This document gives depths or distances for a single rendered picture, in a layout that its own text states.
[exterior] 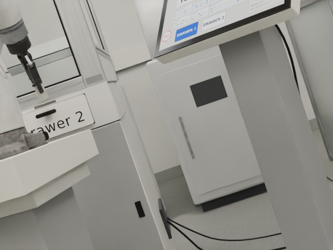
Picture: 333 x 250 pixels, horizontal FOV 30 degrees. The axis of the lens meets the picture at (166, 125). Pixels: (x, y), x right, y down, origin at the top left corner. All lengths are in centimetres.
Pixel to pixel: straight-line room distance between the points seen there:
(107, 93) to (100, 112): 7
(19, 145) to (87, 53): 81
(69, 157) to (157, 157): 396
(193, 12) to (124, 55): 339
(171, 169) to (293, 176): 353
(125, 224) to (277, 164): 62
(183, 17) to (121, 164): 58
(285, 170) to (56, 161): 82
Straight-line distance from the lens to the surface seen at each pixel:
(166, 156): 546
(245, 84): 198
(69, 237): 154
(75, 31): 224
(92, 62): 223
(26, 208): 140
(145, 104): 542
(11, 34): 201
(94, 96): 223
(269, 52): 194
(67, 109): 222
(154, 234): 229
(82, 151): 158
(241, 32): 184
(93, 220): 228
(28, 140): 151
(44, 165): 141
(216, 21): 190
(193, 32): 195
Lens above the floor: 91
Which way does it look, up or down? 5 degrees down
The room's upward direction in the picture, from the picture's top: 19 degrees counter-clockwise
